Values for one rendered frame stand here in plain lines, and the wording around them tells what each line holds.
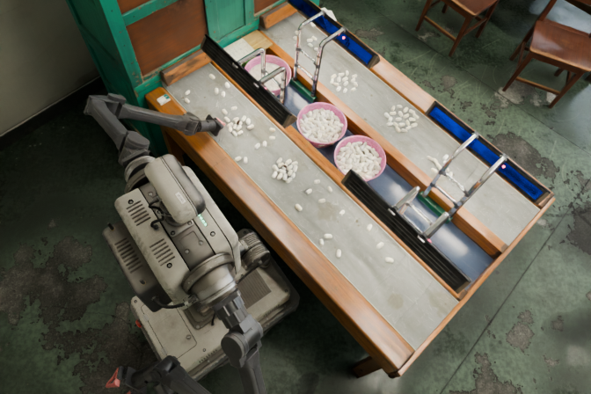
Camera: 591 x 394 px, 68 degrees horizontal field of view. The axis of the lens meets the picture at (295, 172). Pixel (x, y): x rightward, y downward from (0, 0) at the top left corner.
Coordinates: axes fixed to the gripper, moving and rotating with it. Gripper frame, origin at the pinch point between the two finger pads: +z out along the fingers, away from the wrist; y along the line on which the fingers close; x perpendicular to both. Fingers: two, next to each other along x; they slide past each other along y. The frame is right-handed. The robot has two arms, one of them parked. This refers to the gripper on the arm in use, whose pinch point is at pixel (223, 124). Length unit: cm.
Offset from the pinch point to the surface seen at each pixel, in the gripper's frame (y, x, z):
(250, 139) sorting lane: -14.9, -2.2, 5.2
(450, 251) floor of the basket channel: -123, -21, 35
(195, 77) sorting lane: 35.9, -3.4, 8.1
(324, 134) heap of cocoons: -37, -22, 32
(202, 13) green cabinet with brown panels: 44, -37, -1
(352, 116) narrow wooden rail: -40, -36, 42
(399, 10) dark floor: 43, -84, 223
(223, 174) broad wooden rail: -23.6, 10.9, -14.9
